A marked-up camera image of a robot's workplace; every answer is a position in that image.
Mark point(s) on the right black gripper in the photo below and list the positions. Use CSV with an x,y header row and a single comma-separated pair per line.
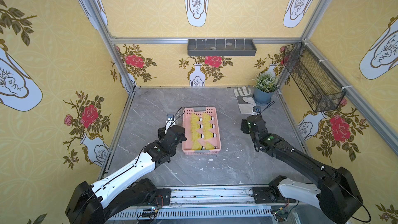
x,y
246,127

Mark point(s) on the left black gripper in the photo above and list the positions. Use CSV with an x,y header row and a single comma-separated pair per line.
x,y
161,132

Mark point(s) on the yellow shuttlecock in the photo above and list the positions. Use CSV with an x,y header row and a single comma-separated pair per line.
x,y
207,125
196,126
209,146
196,146
209,135
195,136
207,117
195,118

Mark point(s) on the pink perforated storage basket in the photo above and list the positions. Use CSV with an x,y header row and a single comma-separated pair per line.
x,y
187,145

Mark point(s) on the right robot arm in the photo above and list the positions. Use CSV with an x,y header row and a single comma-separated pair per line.
x,y
334,191

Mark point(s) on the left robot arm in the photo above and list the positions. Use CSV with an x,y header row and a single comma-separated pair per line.
x,y
98,202

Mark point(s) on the grey white work glove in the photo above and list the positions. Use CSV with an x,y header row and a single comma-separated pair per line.
x,y
245,100

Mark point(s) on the green plant in blue pot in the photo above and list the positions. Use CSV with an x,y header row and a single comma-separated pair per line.
x,y
265,86

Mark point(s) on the small circuit board left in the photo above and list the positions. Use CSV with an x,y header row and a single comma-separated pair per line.
x,y
150,213

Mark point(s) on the small circuit board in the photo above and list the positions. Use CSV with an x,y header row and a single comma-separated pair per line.
x,y
280,215
150,213

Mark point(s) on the small circuit board right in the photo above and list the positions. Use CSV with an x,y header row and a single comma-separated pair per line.
x,y
280,215

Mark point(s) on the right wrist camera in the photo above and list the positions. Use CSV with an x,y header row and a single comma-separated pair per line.
x,y
256,110

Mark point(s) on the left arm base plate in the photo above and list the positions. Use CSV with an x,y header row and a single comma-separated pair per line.
x,y
161,197

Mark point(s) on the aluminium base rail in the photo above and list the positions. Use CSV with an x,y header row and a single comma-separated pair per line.
x,y
222,202

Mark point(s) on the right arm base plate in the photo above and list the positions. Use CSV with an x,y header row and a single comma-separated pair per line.
x,y
270,193

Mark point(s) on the black wire mesh basket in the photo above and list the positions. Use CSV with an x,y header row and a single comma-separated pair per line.
x,y
317,84

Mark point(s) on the grey wall shelf tray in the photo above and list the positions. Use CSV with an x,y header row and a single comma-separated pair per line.
x,y
221,47

